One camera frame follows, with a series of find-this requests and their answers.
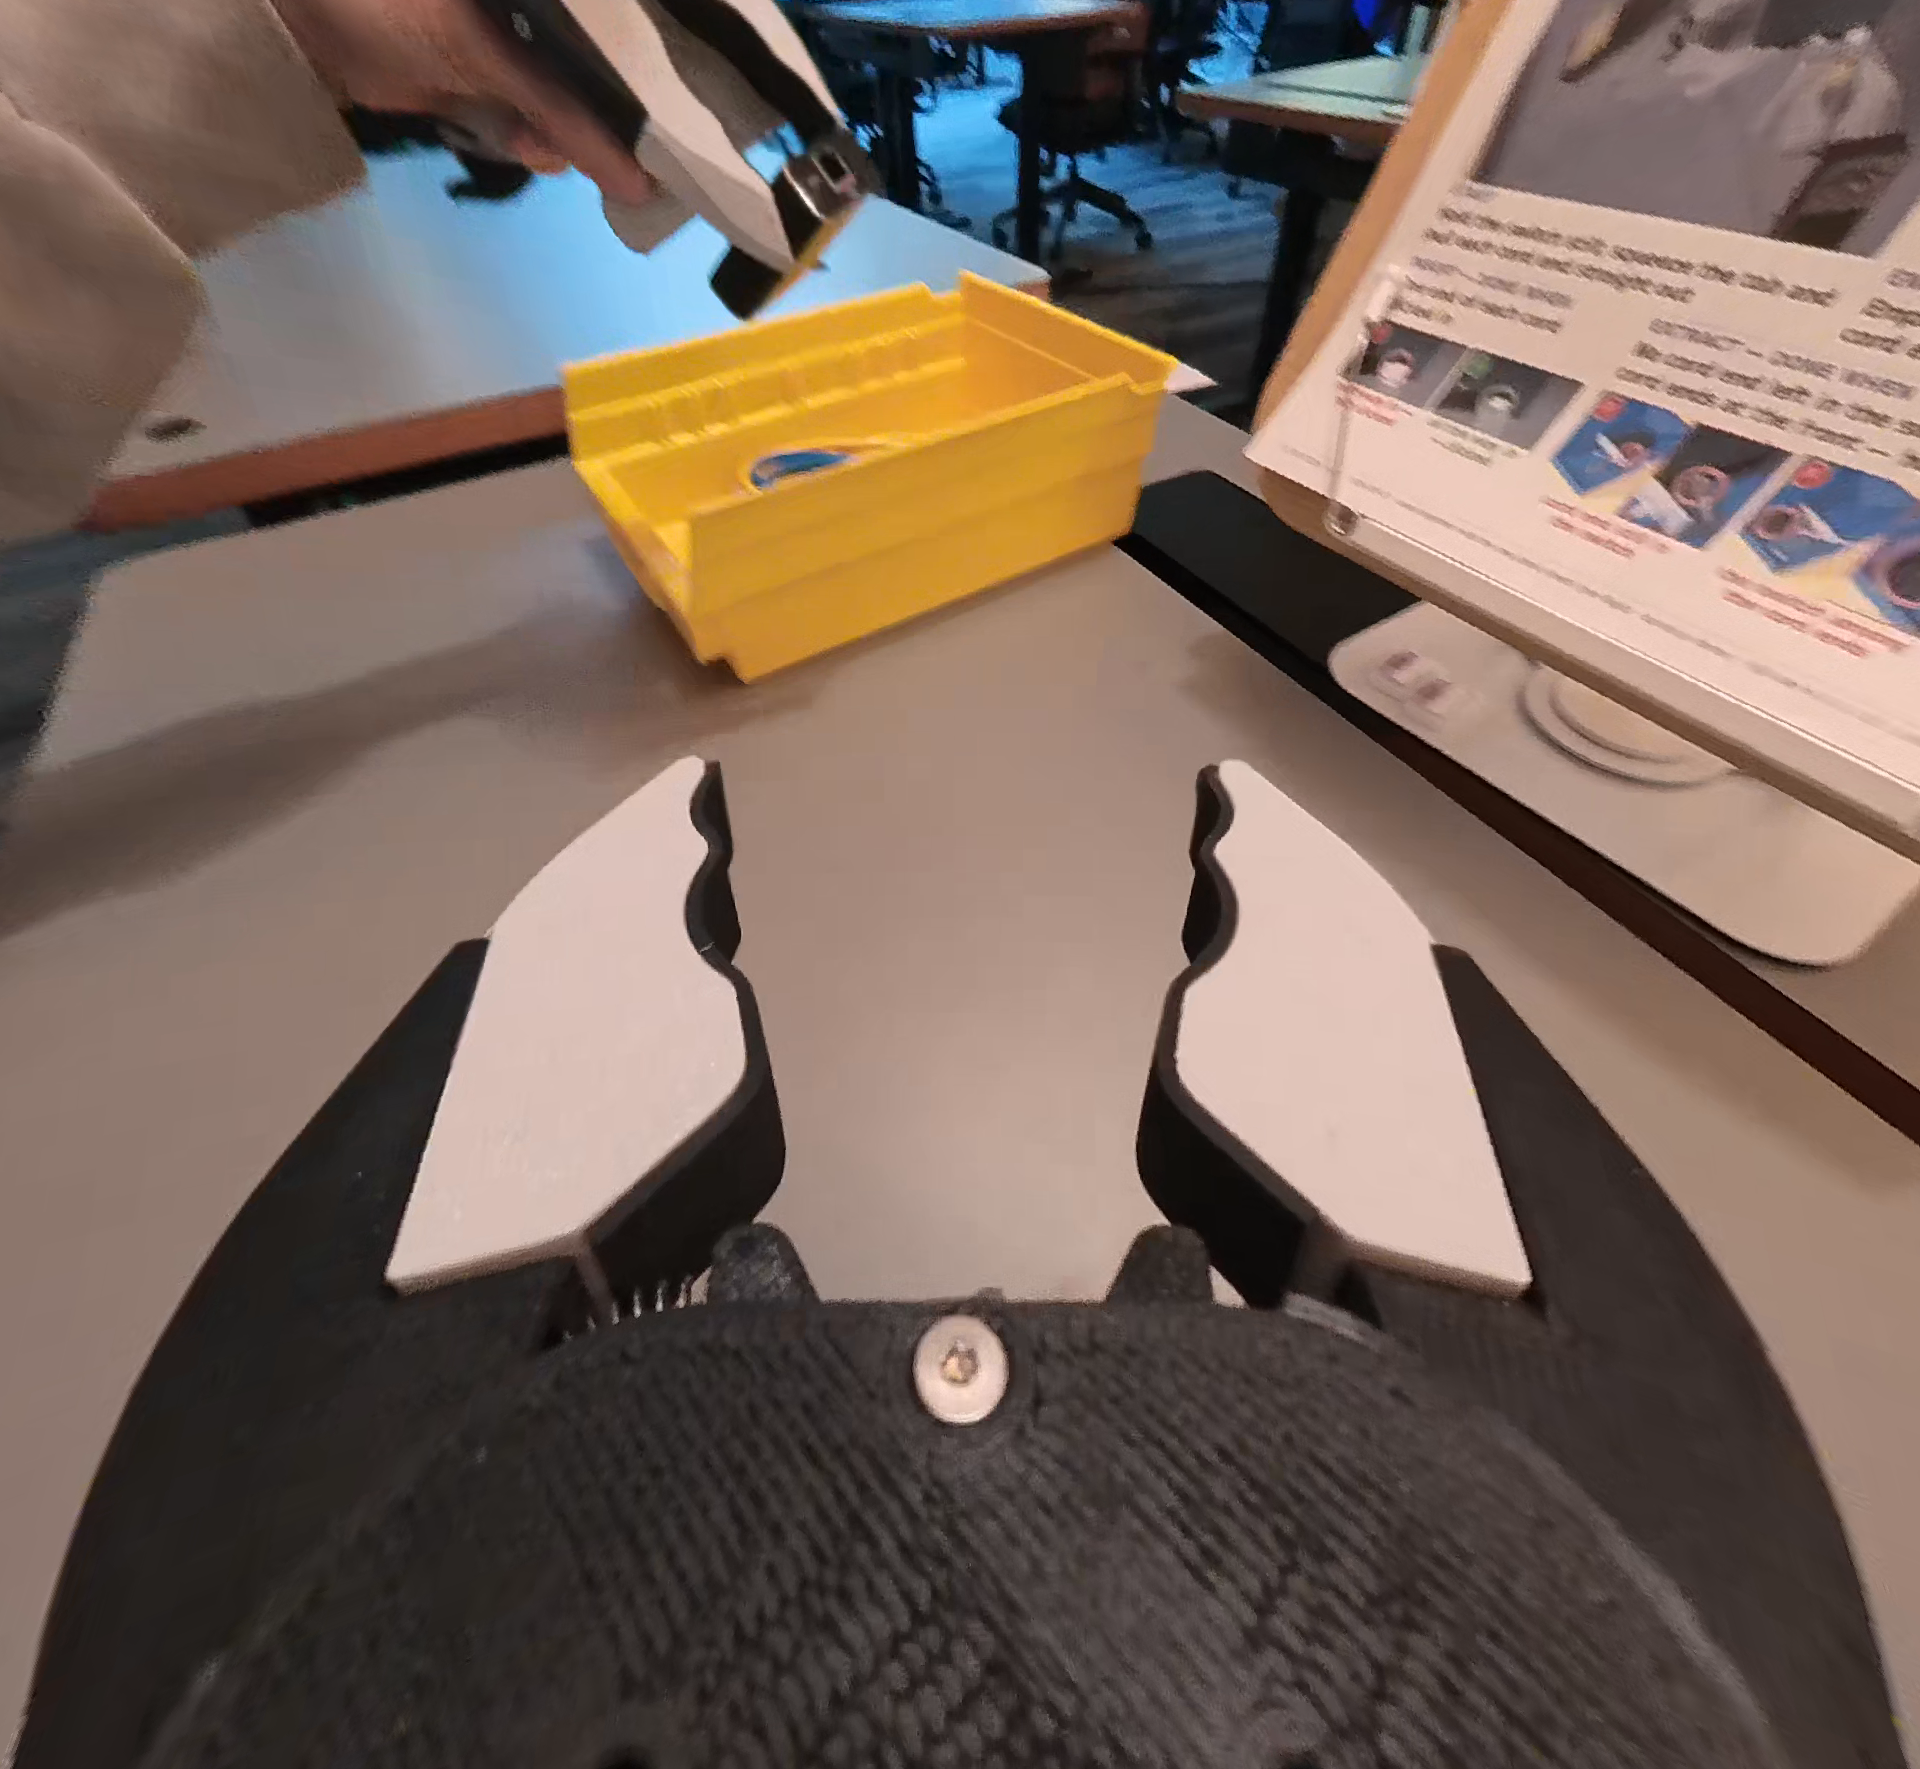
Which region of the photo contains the group of black office chairs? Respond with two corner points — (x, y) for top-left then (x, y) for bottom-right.
(764, 0), (1442, 272)

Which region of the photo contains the white table with wood edge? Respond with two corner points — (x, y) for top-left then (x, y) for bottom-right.
(88, 140), (1052, 534)

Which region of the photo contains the group of wooden office desks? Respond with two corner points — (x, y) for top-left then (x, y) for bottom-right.
(734, 0), (1442, 286)

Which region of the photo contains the person's left forearm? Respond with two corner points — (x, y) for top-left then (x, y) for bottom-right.
(0, 0), (369, 540)

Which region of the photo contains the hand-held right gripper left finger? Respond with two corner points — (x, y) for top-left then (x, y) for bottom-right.
(383, 753), (789, 1299)

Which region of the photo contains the black ethernet splitter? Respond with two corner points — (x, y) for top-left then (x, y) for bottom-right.
(708, 144), (881, 318)

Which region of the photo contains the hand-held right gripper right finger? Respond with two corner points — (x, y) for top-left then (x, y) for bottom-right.
(1133, 757), (1535, 1316)

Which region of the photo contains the white stand base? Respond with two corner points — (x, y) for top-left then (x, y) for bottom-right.
(1326, 600), (1920, 969)

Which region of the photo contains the instruction sheet on stand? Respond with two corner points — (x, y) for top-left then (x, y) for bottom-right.
(1256, 0), (1920, 870)

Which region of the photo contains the yellow plastic bin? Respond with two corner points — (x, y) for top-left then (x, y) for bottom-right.
(562, 272), (1179, 684)

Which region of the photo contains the person's left hand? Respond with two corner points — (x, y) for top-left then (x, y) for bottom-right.
(193, 0), (661, 206)

